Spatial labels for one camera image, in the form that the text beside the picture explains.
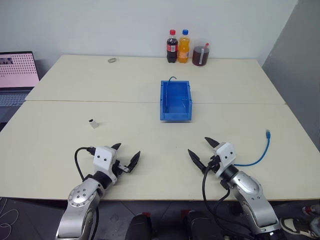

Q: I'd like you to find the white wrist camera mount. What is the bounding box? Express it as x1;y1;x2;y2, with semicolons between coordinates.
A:
212;142;237;180
92;146;118;186

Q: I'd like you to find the thin dark wire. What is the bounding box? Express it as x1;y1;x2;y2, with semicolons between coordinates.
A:
163;76;178;112

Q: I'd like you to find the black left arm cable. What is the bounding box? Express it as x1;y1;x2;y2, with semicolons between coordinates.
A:
74;146;96;182

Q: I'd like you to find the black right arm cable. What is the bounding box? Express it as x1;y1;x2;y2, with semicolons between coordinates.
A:
201;159;254;240

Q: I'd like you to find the red and white shoe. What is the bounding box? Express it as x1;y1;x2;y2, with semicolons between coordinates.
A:
301;203;320;216

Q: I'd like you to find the cola bottle red cap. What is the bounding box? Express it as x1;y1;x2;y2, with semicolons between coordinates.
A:
165;29;179;64

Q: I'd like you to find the black and white shoe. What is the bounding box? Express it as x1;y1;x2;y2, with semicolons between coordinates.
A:
279;216;320;239

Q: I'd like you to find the open laptop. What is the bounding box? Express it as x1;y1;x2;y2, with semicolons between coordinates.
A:
0;51;41;124

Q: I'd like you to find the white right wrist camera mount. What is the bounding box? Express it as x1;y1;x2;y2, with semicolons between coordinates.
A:
212;142;237;180

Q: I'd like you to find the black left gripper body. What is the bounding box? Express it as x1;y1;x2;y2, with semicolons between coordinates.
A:
111;152;130;176

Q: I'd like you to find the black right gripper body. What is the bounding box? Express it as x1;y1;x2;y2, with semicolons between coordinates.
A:
205;154;221;174

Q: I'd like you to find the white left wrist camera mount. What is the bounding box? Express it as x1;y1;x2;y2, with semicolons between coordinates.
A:
92;146;118;186

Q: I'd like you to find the jar of brown liquid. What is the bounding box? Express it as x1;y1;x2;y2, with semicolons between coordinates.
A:
191;38;211;67

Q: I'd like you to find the blue plastic bin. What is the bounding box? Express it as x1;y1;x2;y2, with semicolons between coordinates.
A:
159;79;194;123

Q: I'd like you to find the wide dark rounded shape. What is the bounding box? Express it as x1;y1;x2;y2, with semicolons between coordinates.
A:
181;209;226;240

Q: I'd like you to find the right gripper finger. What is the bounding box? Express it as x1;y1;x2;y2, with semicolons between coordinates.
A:
204;136;221;149
187;149;207;174

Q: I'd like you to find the narrow dark rounded shape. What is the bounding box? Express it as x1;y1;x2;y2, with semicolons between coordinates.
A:
127;213;154;240

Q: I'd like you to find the blue Ethernet cable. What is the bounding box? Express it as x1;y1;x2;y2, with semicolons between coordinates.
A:
233;128;272;168

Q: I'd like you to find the orange soda bottle blue cap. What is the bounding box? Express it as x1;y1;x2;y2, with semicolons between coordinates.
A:
177;28;191;64

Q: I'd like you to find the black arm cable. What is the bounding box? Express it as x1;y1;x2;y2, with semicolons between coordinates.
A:
74;146;96;182
201;159;254;240

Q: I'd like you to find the thin white floor cable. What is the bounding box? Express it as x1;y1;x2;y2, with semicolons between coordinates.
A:
0;196;20;236

